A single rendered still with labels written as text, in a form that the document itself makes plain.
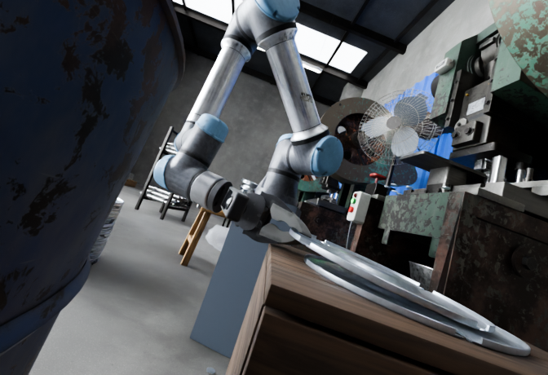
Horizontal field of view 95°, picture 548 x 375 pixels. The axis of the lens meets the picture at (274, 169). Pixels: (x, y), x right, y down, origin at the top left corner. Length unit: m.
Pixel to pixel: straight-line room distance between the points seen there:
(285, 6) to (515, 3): 0.59
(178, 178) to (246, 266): 0.36
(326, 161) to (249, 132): 7.07
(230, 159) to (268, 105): 2.07
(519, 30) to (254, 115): 7.30
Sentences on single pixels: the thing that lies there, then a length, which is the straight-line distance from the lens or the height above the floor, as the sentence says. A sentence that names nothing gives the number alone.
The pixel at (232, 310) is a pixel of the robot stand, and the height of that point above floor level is 0.11.
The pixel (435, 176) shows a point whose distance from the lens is 1.11.
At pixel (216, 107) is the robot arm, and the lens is 0.73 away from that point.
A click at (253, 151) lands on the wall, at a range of 7.61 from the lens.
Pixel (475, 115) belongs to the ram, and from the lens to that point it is 1.28.
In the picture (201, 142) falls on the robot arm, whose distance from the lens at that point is 0.57.
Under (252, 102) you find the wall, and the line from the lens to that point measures 8.07.
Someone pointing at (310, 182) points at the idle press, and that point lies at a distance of 4.06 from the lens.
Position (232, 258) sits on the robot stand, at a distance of 0.80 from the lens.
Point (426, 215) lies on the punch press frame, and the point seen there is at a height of 0.57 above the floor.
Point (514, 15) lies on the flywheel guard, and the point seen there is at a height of 1.09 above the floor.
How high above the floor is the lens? 0.40
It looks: 10 degrees up
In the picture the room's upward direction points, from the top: 19 degrees clockwise
